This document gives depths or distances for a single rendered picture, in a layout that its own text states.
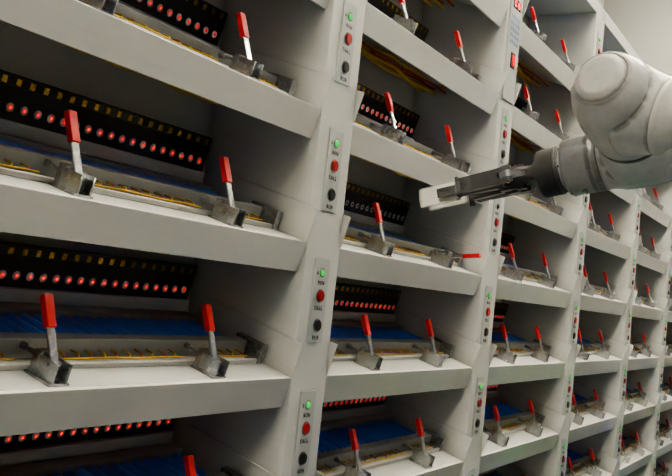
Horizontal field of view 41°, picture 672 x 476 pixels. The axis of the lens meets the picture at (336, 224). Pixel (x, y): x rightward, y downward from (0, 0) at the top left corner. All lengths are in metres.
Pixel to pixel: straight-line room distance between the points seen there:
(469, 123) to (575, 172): 0.62
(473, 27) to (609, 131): 0.85
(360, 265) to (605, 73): 0.49
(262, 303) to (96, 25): 0.52
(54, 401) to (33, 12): 0.38
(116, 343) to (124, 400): 0.09
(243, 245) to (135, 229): 0.20
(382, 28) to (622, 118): 0.46
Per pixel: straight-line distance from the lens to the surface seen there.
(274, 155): 1.34
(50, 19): 0.93
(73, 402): 0.97
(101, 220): 0.97
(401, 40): 1.55
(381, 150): 1.48
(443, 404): 1.95
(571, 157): 1.39
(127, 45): 1.00
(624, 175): 1.36
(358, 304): 1.80
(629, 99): 1.20
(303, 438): 1.34
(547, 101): 2.68
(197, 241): 1.09
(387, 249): 1.52
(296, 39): 1.36
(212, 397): 1.15
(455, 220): 1.95
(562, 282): 2.59
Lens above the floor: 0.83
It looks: 4 degrees up
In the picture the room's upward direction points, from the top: 6 degrees clockwise
